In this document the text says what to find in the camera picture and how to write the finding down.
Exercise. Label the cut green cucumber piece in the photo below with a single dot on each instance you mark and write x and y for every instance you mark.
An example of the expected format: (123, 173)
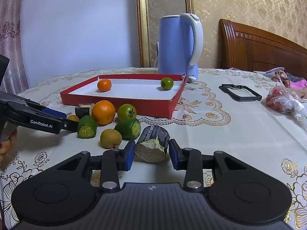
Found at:
(87, 127)

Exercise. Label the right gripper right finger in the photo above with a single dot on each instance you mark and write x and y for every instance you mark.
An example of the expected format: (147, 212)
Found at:
(190, 160)

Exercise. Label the small orange mandarin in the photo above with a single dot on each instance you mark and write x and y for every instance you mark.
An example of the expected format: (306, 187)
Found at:
(104, 85)

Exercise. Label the wooden bed headboard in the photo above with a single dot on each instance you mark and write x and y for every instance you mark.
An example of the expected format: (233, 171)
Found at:
(251, 49)

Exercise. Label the large orange mandarin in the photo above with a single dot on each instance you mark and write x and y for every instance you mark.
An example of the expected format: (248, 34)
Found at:
(103, 112)

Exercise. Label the gold picture frame moulding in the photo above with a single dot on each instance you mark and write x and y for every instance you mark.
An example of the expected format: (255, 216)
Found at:
(143, 29)

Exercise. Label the red shallow cardboard box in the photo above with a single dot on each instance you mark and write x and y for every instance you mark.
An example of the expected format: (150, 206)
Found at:
(140, 90)

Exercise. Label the colourful bedding pile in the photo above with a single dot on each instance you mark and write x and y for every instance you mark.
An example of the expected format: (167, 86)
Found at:
(298, 84)

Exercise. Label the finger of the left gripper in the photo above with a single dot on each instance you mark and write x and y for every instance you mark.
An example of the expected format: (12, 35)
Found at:
(54, 113)
(69, 125)

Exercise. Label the plastic bag of red fruit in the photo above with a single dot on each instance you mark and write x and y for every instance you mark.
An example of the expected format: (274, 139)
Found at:
(287, 101)

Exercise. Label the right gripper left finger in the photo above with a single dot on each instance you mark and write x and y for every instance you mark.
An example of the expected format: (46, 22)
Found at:
(115, 160)

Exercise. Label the large dark sugarcane piece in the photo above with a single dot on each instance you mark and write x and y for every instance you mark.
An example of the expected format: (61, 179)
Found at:
(152, 145)

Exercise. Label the pink patterned curtain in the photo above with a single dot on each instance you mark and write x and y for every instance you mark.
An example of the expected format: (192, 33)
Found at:
(14, 80)

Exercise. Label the black rectangular plastic frame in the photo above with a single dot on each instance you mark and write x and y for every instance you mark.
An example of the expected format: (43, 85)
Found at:
(240, 93)

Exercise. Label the yellow-brown round fruit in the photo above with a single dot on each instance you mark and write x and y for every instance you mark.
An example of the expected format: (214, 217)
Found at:
(110, 138)

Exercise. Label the small dark sugarcane piece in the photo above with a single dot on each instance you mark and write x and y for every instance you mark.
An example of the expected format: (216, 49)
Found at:
(84, 110)

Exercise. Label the blue electric kettle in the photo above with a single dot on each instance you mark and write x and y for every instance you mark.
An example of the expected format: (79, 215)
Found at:
(180, 45)

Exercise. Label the small brown longan fruit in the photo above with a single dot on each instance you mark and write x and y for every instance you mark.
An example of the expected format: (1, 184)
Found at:
(73, 118)

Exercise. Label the person's left hand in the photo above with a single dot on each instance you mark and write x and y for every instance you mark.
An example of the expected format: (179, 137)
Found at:
(8, 152)

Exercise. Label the green persimmon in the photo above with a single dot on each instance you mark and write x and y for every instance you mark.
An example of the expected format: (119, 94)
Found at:
(126, 111)
(167, 83)

